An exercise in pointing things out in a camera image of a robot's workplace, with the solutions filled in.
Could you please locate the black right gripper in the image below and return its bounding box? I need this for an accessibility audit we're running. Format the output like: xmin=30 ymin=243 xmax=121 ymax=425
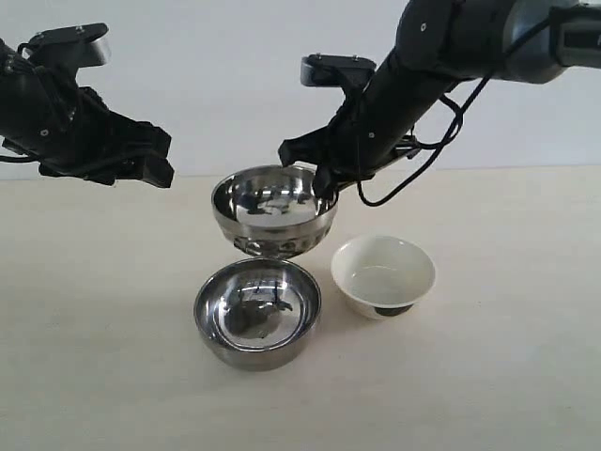
xmin=278 ymin=86 xmax=418 ymax=200

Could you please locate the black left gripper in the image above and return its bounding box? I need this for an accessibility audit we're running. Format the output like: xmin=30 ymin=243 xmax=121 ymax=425
xmin=1 ymin=65 xmax=175 ymax=189

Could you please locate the small patterned steel bowl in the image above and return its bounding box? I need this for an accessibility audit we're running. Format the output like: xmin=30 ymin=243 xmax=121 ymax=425
xmin=210 ymin=164 xmax=338 ymax=259

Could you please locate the white ceramic bowl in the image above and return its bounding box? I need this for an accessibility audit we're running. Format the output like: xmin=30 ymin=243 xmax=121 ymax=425
xmin=330 ymin=235 xmax=437 ymax=320

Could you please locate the large steel bowl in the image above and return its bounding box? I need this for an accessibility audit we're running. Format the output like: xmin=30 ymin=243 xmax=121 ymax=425
xmin=193 ymin=257 xmax=322 ymax=372

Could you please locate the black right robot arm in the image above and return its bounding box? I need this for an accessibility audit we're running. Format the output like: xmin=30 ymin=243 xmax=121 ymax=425
xmin=278 ymin=1 xmax=600 ymax=198

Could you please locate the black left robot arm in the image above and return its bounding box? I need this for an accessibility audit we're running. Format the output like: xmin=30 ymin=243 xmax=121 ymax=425
xmin=1 ymin=41 xmax=175 ymax=189

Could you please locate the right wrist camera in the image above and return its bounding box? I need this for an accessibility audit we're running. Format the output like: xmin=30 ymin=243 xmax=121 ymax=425
xmin=300 ymin=54 xmax=377 ymax=88

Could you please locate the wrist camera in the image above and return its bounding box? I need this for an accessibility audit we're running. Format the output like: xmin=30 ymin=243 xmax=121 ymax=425
xmin=300 ymin=54 xmax=377 ymax=88
xmin=18 ymin=23 xmax=111 ymax=71

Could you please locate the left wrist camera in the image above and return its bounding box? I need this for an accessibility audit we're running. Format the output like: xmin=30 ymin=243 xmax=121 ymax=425
xmin=18 ymin=23 xmax=111 ymax=71

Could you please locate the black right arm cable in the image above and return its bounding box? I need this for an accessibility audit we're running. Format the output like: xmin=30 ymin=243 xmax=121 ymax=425
xmin=356 ymin=8 xmax=564 ymax=207

